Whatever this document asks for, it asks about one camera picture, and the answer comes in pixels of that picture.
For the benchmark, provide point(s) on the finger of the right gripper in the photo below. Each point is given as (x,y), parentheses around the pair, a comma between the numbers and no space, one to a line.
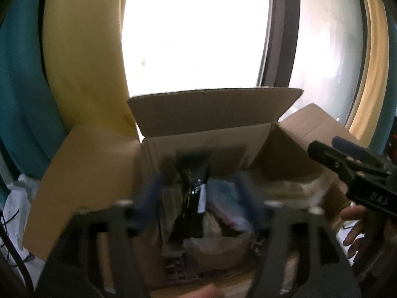
(351,149)
(335,160)

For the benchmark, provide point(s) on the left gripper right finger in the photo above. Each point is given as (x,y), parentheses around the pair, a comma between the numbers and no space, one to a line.
(323,270)

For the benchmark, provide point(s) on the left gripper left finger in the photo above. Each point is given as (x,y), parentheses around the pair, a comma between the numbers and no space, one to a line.
(73,268)

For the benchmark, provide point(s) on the black snack packet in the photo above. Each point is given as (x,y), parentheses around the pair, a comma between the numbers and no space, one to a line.
(194,171)

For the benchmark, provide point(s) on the clear zip snack bag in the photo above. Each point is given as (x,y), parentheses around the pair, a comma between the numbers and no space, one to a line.
(217,252)

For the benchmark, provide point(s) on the light blue snack bag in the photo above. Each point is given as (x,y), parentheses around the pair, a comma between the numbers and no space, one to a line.
(223,201)

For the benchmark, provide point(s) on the person's right hand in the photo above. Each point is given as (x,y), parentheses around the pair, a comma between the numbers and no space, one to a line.
(353,242)

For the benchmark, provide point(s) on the person's left hand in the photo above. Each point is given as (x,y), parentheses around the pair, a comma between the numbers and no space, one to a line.
(207,291)

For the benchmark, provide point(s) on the yellow curtain right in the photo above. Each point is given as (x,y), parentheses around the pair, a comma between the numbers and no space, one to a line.
(368,104)

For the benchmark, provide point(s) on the yellow curtain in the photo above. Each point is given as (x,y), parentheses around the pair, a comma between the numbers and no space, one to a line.
(83,58)
(368,104)

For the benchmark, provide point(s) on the white tablecloth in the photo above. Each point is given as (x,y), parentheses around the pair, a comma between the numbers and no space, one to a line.
(14,218)

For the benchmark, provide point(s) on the brown cardboard box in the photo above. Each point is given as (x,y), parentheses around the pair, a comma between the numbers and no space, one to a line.
(244,130)

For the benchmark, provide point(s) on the teal curtain left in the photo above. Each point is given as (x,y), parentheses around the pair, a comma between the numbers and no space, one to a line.
(31,127)

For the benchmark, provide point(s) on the yellow curtain left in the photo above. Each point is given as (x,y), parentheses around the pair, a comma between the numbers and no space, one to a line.
(83,58)

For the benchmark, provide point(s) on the dark window frame post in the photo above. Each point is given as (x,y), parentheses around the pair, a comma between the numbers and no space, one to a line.
(280,43)

